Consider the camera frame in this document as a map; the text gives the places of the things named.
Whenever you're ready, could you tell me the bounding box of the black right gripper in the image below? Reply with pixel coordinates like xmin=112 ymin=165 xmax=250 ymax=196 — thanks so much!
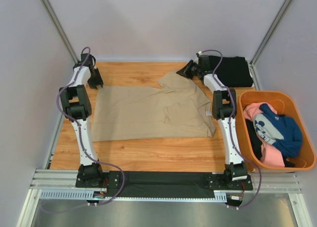
xmin=176 ymin=60 xmax=200 ymax=80

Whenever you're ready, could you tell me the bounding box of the beige t shirt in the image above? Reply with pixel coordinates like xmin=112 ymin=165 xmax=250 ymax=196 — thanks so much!
xmin=91 ymin=71 xmax=216 ymax=142

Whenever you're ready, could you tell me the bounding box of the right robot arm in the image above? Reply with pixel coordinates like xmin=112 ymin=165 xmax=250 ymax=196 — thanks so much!
xmin=177 ymin=53 xmax=248 ymax=189

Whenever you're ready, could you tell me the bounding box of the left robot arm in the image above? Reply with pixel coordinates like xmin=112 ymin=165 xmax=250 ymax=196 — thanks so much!
xmin=56 ymin=52 xmax=104 ymax=188

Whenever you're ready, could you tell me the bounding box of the folded black t shirt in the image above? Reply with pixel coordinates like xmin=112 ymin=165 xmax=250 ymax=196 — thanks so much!
xmin=215 ymin=57 xmax=253 ymax=88

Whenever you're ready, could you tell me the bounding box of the grey printed garment in basket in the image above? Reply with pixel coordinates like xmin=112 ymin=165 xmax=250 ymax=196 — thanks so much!
xmin=253 ymin=113 xmax=284 ymax=145

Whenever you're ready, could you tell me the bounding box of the orange plastic laundry basket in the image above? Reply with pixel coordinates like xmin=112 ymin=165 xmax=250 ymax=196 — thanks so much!
xmin=236 ymin=90 xmax=317 ymax=172

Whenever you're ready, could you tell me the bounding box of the black garment in basket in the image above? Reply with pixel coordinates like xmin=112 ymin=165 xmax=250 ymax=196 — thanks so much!
xmin=247 ymin=123 xmax=295 ymax=168

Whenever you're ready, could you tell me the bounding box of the pink garment in basket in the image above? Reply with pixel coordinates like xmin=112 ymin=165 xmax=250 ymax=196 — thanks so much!
xmin=243 ymin=102 xmax=285 ymax=168

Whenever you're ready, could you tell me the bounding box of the blue garment in basket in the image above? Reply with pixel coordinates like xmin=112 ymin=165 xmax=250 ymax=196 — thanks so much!
xmin=260 ymin=104 xmax=303 ymax=158

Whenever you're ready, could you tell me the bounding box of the right aluminium corner post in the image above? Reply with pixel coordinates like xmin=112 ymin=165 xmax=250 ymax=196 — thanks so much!
xmin=250 ymin=0 xmax=300 ymax=65

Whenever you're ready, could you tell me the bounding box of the aluminium corner post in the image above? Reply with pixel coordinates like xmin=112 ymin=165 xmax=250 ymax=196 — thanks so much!
xmin=250 ymin=0 xmax=300 ymax=65
xmin=40 ymin=0 xmax=78 ymax=62

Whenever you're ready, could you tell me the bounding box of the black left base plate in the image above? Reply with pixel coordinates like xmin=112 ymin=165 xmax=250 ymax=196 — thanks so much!
xmin=75 ymin=171 xmax=123 ymax=189

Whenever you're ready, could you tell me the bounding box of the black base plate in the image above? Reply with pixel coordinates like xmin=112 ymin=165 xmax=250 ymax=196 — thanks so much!
xmin=204 ymin=173 xmax=253 ymax=191
xmin=75 ymin=171 xmax=123 ymax=189

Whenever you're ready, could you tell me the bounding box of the left aluminium corner post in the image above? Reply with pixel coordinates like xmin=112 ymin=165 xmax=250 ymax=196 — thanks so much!
xmin=40 ymin=0 xmax=78 ymax=62

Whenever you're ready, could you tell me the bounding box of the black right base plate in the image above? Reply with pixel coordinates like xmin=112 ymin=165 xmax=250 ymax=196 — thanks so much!
xmin=204 ymin=173 xmax=253 ymax=191

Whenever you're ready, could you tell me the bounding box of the white slotted cable duct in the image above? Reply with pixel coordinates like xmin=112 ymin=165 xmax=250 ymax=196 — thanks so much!
xmin=39 ymin=189 xmax=227 ymax=203

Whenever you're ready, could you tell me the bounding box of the aluminium frame rail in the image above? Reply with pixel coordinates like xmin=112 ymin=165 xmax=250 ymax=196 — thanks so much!
xmin=30 ymin=170 xmax=302 ymax=193

